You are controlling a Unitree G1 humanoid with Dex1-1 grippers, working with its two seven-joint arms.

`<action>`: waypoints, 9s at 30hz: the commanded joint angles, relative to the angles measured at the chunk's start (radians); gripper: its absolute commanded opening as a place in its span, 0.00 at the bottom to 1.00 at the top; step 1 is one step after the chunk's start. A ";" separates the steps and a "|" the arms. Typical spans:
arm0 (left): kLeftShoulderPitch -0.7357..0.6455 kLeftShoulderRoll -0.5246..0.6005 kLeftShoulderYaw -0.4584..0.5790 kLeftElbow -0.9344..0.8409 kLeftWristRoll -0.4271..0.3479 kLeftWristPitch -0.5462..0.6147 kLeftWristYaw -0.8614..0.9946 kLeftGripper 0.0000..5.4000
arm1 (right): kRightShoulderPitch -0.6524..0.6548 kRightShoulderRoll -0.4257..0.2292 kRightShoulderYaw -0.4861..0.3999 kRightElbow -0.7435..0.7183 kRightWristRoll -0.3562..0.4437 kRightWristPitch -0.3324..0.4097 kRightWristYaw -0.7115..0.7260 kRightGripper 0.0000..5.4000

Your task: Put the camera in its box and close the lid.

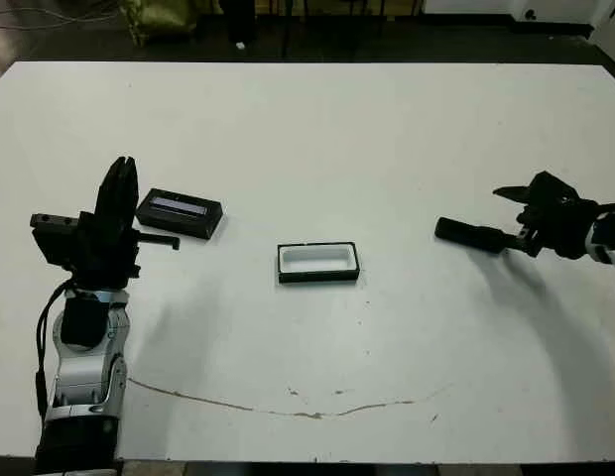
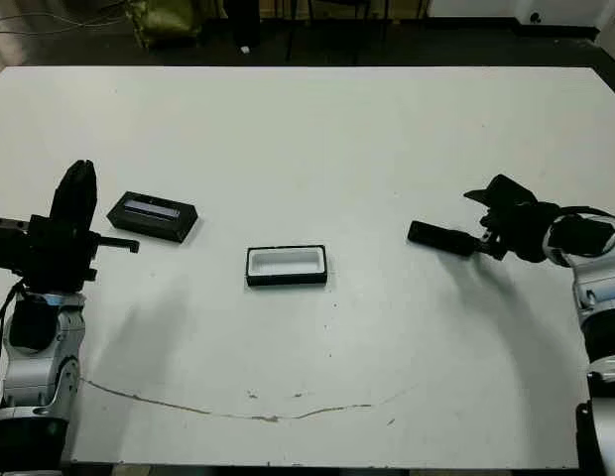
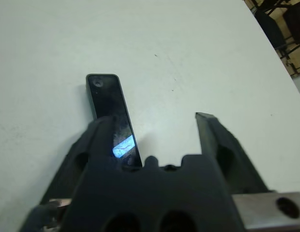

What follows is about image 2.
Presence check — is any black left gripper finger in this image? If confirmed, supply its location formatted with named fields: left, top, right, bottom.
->
left=71, top=159, right=99, bottom=234
left=49, top=159, right=85, bottom=232

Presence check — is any white floor cable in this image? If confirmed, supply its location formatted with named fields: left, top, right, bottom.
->
left=0, top=2, right=135, bottom=36

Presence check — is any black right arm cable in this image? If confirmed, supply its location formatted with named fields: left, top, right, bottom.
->
left=554, top=203, right=615, bottom=224

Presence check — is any black box base white liner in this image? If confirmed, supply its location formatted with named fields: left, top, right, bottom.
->
left=246, top=244, right=331, bottom=289

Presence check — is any black upright stand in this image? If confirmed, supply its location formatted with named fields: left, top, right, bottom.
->
left=233, top=0, right=262, bottom=51

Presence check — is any black box lid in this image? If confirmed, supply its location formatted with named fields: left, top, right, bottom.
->
left=107, top=189, right=202, bottom=244

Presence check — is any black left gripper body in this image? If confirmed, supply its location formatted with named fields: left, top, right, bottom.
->
left=0, top=213, right=141, bottom=295

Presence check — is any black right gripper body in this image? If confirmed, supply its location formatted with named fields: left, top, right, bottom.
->
left=463, top=173, right=559, bottom=264

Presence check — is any yellow-green sack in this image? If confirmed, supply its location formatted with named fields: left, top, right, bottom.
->
left=131, top=0, right=202, bottom=50

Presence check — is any slim black camera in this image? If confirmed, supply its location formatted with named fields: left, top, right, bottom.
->
left=408, top=220, right=480, bottom=258

